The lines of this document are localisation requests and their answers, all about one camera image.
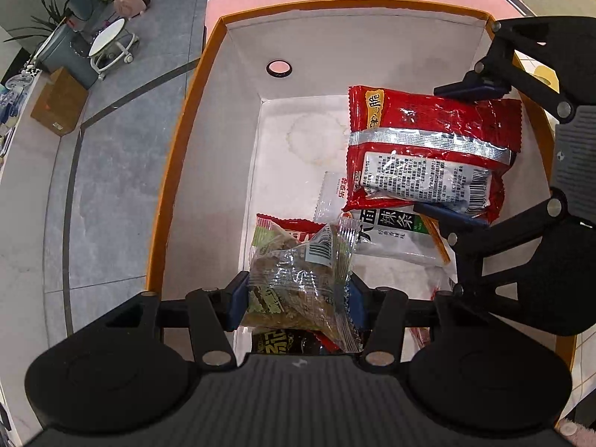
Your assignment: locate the brown cardboard box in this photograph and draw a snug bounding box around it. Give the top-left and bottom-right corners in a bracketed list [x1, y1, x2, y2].
[30, 67, 89, 137]

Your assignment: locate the grey trash bin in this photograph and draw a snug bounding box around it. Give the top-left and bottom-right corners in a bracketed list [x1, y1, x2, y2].
[35, 23, 101, 90]

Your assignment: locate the pink fluffy blanket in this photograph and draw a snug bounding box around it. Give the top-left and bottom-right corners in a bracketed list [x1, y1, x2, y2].
[554, 421, 590, 447]

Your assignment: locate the red packet of orange sticks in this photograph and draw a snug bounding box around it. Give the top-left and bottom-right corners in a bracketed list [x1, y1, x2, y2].
[317, 328, 435, 354]

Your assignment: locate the red packet with white label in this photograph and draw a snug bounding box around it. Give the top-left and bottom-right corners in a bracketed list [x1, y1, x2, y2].
[343, 85, 523, 225]

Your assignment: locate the white and green snack packet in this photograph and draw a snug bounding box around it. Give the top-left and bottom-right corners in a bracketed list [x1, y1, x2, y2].
[349, 200, 460, 269]

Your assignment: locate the orange cardboard box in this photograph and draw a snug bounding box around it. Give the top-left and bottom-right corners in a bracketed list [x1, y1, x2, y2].
[145, 0, 579, 379]

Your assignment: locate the blue and white porcelain dish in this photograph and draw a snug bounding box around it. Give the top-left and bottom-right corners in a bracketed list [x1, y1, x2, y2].
[0, 72, 36, 117]

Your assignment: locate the pink space heater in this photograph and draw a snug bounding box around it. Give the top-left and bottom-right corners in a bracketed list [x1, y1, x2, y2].
[113, 0, 152, 20]

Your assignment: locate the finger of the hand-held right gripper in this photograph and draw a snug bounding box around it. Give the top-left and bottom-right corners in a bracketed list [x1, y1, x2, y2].
[413, 196, 571, 309]
[433, 15, 596, 120]

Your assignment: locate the black and yellow snack packet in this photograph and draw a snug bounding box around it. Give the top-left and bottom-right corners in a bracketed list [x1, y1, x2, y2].
[251, 328, 327, 357]

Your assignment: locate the white round stool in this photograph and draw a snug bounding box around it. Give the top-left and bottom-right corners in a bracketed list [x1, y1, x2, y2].
[88, 16, 141, 81]

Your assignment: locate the clear packet with green label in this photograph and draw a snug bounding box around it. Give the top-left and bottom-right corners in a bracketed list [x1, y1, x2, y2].
[240, 216, 365, 354]

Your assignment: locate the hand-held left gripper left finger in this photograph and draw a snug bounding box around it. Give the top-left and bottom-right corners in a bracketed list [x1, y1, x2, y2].
[70, 271, 250, 370]

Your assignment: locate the small clear snack packet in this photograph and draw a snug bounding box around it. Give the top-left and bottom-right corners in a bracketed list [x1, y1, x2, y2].
[314, 171, 357, 224]

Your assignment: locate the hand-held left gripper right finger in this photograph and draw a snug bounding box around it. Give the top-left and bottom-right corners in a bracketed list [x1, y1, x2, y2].
[347, 279, 527, 370]

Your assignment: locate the red packet with clear window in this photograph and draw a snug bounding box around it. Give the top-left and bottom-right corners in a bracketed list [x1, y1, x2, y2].
[255, 213, 327, 248]

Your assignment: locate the long-leaf potted plant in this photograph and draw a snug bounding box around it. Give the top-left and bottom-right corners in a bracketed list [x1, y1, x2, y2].
[4, 0, 89, 45]

